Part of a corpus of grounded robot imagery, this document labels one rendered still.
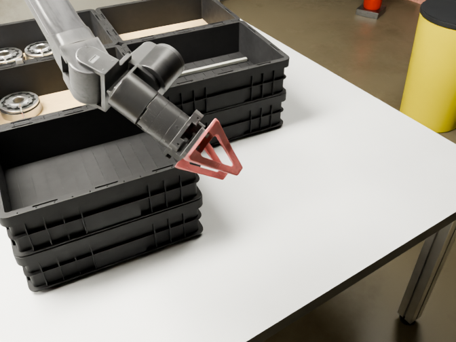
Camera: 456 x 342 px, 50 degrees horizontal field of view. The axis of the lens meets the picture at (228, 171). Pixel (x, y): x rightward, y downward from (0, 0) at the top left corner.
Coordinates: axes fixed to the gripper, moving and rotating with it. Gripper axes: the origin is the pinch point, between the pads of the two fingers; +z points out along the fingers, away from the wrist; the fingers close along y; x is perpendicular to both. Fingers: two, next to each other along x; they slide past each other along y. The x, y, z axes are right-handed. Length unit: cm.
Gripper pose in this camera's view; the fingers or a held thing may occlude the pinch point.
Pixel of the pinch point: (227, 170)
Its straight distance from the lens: 71.5
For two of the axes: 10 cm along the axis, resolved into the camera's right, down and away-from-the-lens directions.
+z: 7.9, 6.0, 1.2
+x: -5.8, 7.9, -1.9
